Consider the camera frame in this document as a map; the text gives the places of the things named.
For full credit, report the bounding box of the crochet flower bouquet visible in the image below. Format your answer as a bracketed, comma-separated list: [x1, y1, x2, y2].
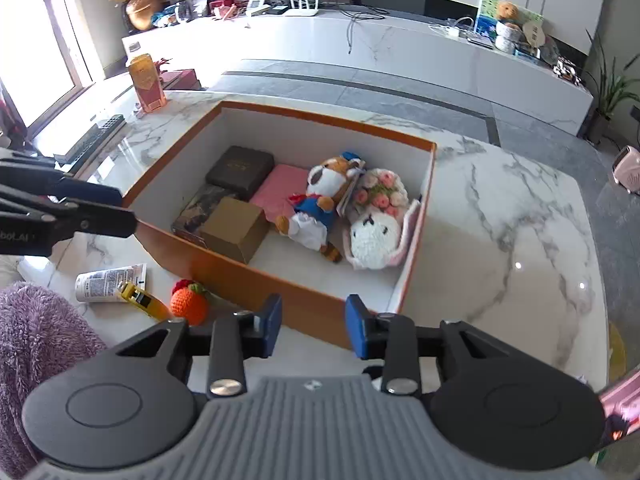
[345, 167, 408, 221]

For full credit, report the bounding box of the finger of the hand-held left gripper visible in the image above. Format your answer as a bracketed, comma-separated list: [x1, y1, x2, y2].
[0, 187, 139, 240]
[0, 160, 124, 207]

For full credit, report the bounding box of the smartphone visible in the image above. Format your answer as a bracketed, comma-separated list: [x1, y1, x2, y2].
[600, 375, 640, 448]

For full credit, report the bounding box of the dark patterned box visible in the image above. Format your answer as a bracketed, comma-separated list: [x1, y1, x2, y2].
[171, 184, 238, 250]

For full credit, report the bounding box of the raccoon plush toy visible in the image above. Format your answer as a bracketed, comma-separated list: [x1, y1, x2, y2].
[274, 152, 366, 264]

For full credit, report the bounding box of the wooden round fan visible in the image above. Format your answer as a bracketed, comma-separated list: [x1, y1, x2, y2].
[520, 20, 546, 58]

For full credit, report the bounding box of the orange cardboard box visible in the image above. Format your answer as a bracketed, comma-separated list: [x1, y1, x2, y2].
[121, 101, 438, 351]

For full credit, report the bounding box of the white charger with cable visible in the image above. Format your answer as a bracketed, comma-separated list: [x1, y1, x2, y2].
[430, 17, 473, 40]

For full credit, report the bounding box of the green picture card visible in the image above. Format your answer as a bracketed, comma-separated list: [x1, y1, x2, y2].
[472, 0, 545, 43]

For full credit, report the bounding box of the white rabbit plush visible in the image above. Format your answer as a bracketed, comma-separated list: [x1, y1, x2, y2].
[342, 199, 422, 272]

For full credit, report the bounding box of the white marble tv cabinet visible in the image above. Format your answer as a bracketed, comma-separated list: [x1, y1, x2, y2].
[121, 7, 595, 136]

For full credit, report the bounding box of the crochet orange strawberry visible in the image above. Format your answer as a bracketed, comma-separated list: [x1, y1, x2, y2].
[170, 280, 210, 326]

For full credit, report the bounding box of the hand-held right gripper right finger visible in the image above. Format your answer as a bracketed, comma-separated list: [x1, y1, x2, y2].
[345, 294, 503, 397]

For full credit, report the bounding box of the dark brown gift box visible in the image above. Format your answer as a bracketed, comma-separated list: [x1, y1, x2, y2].
[205, 146, 276, 201]

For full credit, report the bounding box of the black white toy car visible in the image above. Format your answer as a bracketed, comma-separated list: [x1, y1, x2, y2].
[552, 57, 583, 86]

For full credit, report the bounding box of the white cream tube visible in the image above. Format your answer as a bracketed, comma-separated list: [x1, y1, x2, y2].
[75, 263, 147, 303]

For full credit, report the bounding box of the pink space heater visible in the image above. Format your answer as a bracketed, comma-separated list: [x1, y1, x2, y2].
[612, 145, 640, 195]

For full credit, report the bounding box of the white wifi router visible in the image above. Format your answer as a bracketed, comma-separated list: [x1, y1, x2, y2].
[270, 0, 321, 18]

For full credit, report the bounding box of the small brown cardboard box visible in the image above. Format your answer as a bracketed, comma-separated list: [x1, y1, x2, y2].
[200, 196, 271, 266]

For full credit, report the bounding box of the pink card holder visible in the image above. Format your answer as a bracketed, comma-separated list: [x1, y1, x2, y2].
[249, 163, 311, 223]

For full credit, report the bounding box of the yellow tape measure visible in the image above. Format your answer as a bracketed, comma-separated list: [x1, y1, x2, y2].
[116, 281, 171, 322]

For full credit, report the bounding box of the purple fluffy blanket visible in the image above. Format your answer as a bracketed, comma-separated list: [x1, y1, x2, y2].
[0, 281, 108, 471]

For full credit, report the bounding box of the potted green plant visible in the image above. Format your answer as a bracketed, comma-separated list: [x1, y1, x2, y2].
[582, 30, 640, 143]

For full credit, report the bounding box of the teddy bear in white pot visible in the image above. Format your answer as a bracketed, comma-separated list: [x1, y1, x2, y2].
[495, 1, 523, 53]

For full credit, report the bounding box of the black remote control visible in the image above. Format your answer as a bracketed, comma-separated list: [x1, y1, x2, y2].
[54, 114, 126, 165]

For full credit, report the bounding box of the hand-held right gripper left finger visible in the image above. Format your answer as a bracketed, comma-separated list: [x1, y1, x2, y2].
[117, 294, 283, 400]

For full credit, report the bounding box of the dark red box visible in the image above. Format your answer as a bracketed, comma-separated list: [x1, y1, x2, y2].
[160, 70, 203, 92]

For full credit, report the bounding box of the black cable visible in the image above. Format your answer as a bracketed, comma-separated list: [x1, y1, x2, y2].
[345, 7, 388, 53]

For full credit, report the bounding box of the copper vase with dried flowers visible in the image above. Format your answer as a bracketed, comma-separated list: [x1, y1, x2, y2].
[105, 0, 163, 33]

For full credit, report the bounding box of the orange bottle gift box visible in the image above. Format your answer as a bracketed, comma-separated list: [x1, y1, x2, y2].
[127, 53, 167, 113]

